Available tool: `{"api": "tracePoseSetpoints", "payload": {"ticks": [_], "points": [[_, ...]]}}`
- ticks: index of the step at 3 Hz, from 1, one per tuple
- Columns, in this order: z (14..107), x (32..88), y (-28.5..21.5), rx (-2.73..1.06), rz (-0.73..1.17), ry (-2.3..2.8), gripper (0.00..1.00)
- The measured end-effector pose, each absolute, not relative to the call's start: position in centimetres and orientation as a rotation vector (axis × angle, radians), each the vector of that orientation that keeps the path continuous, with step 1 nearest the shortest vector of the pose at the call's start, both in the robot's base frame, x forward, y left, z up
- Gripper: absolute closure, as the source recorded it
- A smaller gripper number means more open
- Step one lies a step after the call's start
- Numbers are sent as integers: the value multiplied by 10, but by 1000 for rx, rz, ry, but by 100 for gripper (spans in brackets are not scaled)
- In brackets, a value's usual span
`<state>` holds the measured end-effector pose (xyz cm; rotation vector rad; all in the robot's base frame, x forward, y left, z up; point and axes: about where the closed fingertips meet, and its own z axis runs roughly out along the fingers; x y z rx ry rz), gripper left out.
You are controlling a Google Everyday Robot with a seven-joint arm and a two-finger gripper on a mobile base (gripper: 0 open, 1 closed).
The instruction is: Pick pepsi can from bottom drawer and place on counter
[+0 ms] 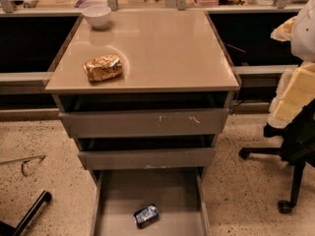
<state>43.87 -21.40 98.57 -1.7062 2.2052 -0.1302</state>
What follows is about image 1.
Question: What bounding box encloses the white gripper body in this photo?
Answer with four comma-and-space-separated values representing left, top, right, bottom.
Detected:
267, 62, 315, 129

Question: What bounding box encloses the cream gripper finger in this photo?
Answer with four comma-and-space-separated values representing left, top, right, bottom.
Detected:
271, 17, 296, 42

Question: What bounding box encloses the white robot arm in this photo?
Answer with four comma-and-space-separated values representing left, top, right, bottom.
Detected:
267, 0, 315, 129

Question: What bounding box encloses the top grey drawer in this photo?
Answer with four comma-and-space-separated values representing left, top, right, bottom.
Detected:
59, 108, 228, 138

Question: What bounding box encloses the grey drawer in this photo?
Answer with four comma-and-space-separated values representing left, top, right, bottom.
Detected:
59, 108, 228, 138
90, 168, 211, 236
78, 147, 215, 170

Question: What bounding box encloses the bottom grey drawer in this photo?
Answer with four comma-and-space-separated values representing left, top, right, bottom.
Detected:
90, 168, 211, 236

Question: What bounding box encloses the grey drawer cabinet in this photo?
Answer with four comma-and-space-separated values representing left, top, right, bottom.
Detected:
44, 9, 241, 236

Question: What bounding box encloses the middle grey drawer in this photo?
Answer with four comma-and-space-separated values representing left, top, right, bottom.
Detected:
78, 147, 215, 170

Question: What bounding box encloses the black office chair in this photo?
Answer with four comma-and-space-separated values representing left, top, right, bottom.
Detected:
238, 99, 315, 213

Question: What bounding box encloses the crumpled golden chip bag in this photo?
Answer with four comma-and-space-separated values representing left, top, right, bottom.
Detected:
83, 54, 123, 82

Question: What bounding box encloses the white bowl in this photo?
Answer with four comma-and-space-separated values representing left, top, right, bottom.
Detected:
82, 5, 111, 29

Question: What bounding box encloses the black chair leg left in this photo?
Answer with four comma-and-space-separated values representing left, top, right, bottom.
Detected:
0, 191, 52, 236

